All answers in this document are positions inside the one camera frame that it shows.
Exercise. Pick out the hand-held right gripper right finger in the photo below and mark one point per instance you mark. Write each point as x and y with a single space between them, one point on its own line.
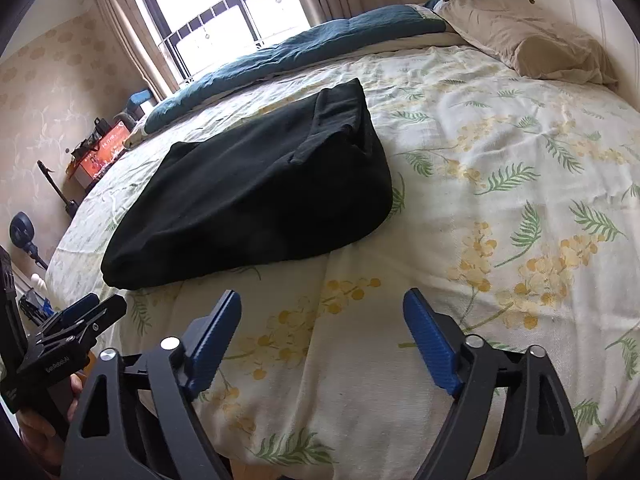
430 340

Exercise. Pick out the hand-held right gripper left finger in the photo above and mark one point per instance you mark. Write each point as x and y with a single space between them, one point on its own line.
210 350

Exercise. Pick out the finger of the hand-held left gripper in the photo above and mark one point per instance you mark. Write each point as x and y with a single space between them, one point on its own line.
80 306
111 312

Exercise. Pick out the black pants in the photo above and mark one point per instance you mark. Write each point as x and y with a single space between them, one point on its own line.
250 195

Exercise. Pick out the person's left hand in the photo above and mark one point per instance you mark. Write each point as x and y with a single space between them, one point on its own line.
35 435

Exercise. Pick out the white bottle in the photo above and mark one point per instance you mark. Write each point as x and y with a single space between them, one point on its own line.
38 282

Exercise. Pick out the black round fan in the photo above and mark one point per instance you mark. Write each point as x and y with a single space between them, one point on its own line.
21 230

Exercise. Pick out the floral bed sheet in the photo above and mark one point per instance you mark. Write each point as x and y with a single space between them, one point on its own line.
500 210

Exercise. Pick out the orange box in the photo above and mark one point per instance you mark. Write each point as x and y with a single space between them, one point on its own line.
102 152

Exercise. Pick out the blue storage box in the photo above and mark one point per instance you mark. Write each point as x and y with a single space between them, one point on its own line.
137 101

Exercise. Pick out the teal blanket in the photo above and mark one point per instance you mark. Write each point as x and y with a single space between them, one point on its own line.
300 45

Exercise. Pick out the beige pillow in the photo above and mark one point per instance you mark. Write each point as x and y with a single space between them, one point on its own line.
525 35

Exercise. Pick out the black balcony railing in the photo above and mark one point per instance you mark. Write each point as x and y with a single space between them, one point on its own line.
225 7

